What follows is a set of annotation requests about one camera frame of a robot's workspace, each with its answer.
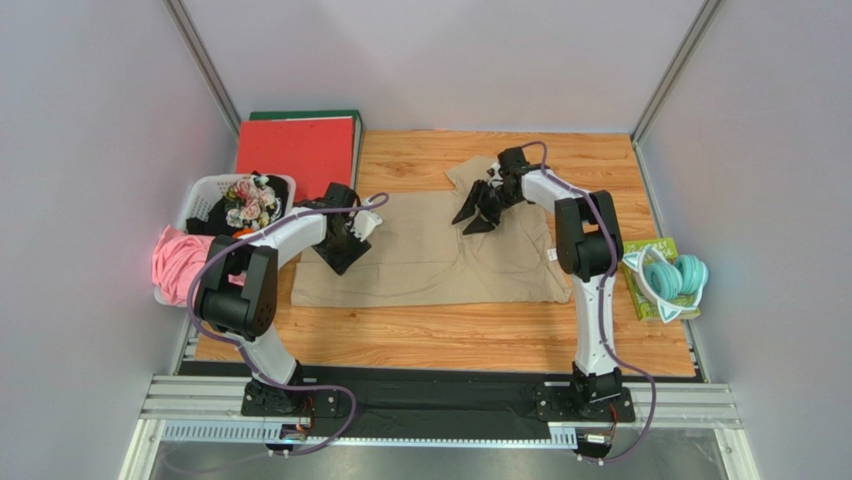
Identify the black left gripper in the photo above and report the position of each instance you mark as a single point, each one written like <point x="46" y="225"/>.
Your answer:
<point x="341" y="262"/>

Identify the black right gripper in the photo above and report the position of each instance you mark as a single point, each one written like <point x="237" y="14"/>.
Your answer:
<point x="492" y="192"/>

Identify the beige t-shirt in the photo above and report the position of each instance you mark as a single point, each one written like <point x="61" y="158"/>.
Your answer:
<point x="419" y="258"/>

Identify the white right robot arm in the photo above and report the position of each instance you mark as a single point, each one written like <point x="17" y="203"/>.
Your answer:
<point x="588" y="249"/>

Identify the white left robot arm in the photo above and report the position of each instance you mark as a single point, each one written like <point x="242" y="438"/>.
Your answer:
<point x="233" y="297"/>

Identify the orange t-shirt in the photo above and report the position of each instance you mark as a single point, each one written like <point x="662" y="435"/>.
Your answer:
<point x="243" y="233"/>

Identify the black floral t-shirt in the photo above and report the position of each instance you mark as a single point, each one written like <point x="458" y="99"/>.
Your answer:
<point x="224" y="206"/>

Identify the green folder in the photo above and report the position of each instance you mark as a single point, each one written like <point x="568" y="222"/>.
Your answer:
<point x="358" y="143"/>

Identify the white laundry basket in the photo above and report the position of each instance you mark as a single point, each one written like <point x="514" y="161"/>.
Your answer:
<point x="227" y="204"/>

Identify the pink t-shirt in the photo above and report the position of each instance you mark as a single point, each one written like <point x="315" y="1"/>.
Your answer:
<point x="176" y="260"/>

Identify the green book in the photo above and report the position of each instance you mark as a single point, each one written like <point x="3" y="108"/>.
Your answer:
<point x="644" y="309"/>

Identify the teal cat-ear headphones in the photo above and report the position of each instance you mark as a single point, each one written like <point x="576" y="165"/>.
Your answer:
<point x="673" y="287"/>

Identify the aluminium frame rail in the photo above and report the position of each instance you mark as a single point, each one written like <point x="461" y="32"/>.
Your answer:
<point x="195" y="408"/>

